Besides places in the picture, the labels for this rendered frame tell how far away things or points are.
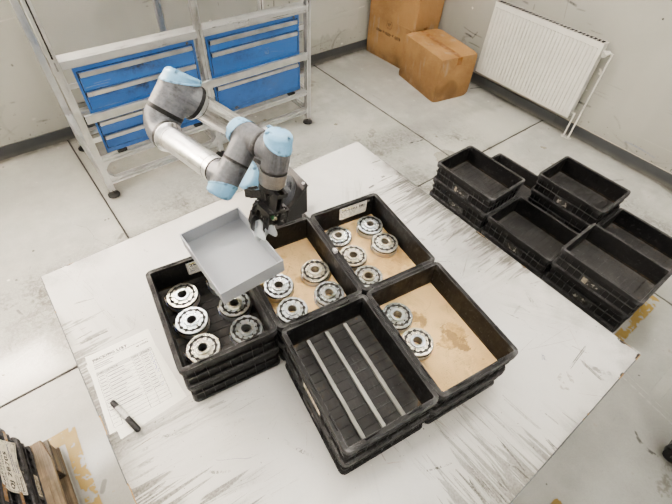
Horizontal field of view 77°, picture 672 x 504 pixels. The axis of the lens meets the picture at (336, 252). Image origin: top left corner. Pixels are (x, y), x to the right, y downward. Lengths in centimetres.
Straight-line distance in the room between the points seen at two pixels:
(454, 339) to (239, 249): 75
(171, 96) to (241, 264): 56
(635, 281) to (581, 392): 92
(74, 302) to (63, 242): 135
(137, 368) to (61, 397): 95
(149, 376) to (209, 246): 48
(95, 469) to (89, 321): 78
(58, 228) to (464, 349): 264
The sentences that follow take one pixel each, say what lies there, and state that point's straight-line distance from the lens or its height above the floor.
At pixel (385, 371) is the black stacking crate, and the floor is 83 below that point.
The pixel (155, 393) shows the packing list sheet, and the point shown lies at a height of 70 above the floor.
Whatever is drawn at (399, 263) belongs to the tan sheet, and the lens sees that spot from 161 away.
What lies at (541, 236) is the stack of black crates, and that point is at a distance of 262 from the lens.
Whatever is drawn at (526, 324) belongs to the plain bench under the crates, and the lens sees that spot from 176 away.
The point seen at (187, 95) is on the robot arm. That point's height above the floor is 135.
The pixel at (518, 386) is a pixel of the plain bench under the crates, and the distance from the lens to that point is 162.
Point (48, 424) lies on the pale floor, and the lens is 248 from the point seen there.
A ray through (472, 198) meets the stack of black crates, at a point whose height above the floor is 52.
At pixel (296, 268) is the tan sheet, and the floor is 83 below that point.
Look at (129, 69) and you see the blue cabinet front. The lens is 301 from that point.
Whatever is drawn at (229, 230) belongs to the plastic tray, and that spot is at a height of 105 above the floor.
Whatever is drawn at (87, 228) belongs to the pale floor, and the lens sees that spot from 319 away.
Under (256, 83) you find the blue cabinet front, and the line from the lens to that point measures 341.
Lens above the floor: 204
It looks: 49 degrees down
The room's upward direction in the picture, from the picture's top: 4 degrees clockwise
